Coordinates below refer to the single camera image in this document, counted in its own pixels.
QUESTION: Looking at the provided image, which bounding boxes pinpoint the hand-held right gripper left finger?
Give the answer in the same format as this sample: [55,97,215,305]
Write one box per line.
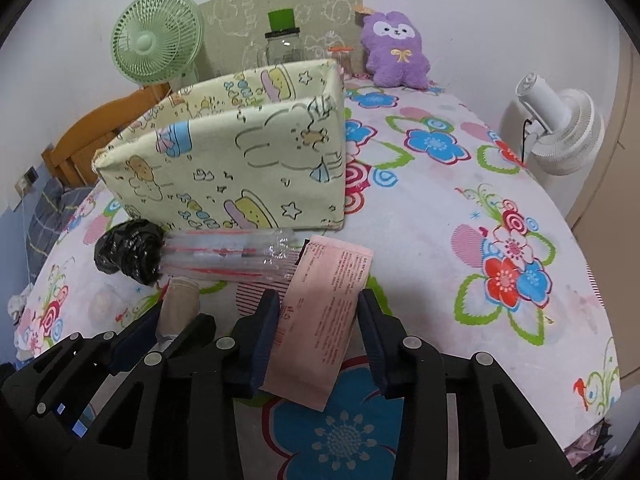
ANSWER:
[80,289,281,480]

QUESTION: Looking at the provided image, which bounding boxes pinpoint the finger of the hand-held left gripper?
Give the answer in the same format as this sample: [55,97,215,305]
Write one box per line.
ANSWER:
[2,302,163,413]
[167,312,217,358]

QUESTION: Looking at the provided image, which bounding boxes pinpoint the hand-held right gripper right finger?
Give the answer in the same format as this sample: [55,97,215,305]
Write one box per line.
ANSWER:
[357,289,568,480]

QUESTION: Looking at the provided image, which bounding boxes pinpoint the beige cloth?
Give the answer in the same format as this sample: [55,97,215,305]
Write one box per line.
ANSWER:
[155,277,201,343]

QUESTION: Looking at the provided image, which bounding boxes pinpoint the pink paper packet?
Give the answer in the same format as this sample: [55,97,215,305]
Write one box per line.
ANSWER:
[262,235,373,413]

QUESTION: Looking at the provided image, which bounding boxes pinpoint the yellow printed fabric box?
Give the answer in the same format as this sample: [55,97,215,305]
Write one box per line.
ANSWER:
[91,57,346,233]

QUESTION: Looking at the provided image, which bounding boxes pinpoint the clear plastic bag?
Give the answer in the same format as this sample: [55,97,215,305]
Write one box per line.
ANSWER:
[160,227,301,286]

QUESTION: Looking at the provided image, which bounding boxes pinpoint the black plastic bag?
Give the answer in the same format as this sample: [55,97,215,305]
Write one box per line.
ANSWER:
[94,220,168,287]

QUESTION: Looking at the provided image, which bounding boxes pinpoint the small white crumpled cloth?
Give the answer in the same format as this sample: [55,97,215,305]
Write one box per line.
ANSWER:
[7,285,33,326]

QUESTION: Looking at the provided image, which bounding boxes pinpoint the blue plaid pillow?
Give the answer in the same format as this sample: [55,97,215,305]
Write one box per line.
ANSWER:
[27,180,71,261]

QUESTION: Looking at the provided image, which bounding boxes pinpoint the wooden chair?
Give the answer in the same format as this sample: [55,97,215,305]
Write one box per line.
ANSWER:
[41,82,171,186]

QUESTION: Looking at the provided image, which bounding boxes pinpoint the dark patterned cloth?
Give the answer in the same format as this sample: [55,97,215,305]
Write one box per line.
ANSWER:
[565,410,621,466]

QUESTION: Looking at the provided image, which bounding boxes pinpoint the clear drinking glass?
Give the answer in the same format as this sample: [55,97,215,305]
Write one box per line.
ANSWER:
[243,42,266,69]

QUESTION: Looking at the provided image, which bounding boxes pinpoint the small jar with orange lid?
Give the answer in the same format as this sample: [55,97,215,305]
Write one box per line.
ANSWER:
[327,46,356,79]

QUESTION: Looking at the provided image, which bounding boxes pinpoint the purple plush bunny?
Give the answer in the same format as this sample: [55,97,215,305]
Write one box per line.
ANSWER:
[355,6,432,91]

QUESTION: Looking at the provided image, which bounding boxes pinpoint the white standing fan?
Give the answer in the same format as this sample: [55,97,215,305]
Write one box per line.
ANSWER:
[500,72,606,216]

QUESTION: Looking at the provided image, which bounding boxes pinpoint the green desk fan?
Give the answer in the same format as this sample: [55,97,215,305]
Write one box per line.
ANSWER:
[111,0,206,93]

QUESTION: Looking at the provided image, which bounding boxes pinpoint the glass jar with green lid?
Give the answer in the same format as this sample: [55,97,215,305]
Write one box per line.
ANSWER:
[264,9,303,67]

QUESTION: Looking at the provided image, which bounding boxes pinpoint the beige door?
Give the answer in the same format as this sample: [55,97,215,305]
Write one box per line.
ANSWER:
[565,25,640,241]

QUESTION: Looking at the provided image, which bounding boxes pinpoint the green printed cardboard board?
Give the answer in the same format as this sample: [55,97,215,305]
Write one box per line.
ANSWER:
[197,0,363,81]

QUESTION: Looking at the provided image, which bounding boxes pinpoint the white charging cable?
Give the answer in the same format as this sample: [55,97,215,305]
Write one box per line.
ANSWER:
[17,190,32,241]

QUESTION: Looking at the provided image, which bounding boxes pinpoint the wall power outlet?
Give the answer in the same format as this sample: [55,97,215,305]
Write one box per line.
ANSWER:
[16,166,40,193]

